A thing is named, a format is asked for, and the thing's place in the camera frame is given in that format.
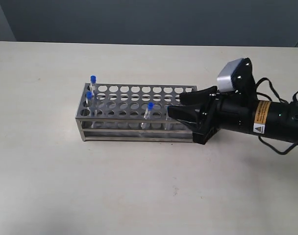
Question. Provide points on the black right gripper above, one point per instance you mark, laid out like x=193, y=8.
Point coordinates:
x=232, y=111

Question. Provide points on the blue-capped tube back row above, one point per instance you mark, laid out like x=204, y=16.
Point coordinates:
x=93, y=85

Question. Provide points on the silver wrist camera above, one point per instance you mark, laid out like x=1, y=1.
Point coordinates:
x=225, y=77

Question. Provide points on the stainless steel test tube rack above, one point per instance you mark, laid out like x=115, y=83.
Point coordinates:
x=120, y=108

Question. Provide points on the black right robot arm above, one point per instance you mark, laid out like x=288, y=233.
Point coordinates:
x=274, y=120

